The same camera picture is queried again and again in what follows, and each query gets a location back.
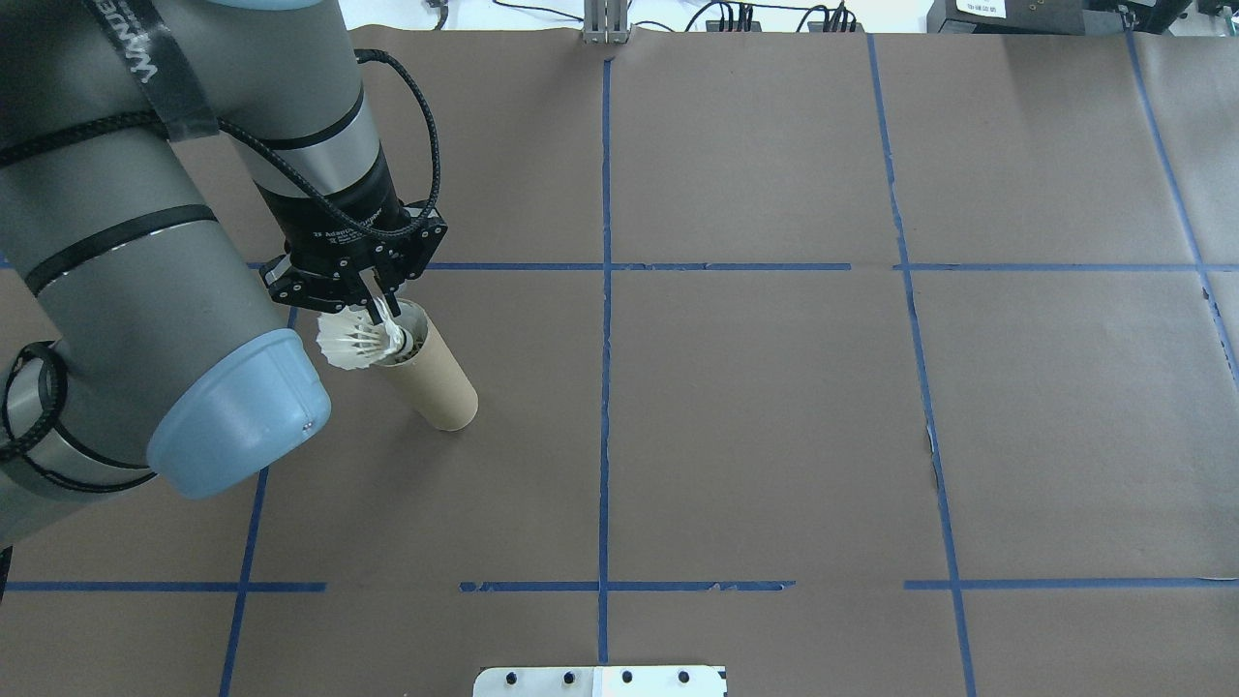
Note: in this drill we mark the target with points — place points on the white feather shuttlecock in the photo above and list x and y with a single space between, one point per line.
353 344

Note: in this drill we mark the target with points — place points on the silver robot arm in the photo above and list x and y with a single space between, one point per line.
116 290

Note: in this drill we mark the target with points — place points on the brown cardboard tube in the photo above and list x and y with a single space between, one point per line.
440 387

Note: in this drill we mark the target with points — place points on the white desk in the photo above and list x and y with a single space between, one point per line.
649 15

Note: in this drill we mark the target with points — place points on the black usb hub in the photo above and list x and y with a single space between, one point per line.
838 17
738 17

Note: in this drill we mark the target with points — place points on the white column stand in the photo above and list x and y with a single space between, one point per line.
600 682

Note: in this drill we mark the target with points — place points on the black box with white label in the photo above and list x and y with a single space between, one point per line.
1007 15

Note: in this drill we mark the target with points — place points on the black monitor with stand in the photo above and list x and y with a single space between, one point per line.
1142 8

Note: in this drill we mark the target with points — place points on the aluminium profile post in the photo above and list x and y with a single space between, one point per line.
605 24

